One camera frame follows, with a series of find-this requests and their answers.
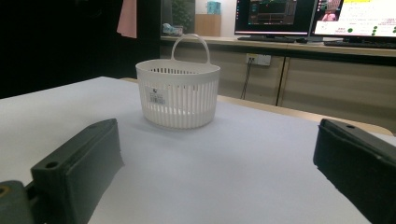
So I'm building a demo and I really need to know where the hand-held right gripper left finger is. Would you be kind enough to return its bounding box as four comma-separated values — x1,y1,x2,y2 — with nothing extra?
30,118,125,224

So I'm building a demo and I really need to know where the black hanging power cable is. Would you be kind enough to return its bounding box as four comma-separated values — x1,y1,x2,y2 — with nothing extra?
240,58,254,101

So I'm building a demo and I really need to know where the teal small box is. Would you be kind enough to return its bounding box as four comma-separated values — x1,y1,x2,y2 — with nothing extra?
206,0,222,15

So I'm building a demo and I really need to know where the pink hanging cloth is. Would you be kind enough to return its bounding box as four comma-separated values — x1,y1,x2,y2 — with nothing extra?
116,0,138,40

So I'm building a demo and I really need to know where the black curtain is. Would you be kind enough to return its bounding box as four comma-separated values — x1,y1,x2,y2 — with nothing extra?
0,0,163,100

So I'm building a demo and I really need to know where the green plant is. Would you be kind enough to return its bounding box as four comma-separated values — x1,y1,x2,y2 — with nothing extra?
170,0,196,32

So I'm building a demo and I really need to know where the beige long counter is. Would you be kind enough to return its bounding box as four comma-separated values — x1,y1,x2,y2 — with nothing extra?
159,35,396,134

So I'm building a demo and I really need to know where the white table cover sheet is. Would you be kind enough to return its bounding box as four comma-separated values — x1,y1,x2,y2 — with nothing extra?
0,76,396,224

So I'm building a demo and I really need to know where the computer monitor dark screen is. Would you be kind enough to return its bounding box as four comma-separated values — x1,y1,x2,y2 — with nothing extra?
233,0,316,37

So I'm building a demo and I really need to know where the brown cardboard box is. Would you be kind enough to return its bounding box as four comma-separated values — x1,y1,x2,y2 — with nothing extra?
194,13,222,38

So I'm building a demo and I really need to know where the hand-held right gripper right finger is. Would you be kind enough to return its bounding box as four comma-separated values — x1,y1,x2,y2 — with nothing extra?
312,118,396,224

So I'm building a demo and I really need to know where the computer monitor bright screen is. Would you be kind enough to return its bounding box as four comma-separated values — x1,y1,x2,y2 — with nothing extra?
309,0,396,41

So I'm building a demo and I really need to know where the white wall socket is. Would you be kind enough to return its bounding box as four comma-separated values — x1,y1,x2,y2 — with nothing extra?
246,52,272,67

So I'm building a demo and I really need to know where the black keyboard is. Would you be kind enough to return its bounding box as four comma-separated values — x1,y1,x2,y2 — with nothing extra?
236,35,308,44
322,39,396,50

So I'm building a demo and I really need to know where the white plastic basket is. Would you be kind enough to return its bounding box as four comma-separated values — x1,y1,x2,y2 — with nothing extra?
134,33,221,131

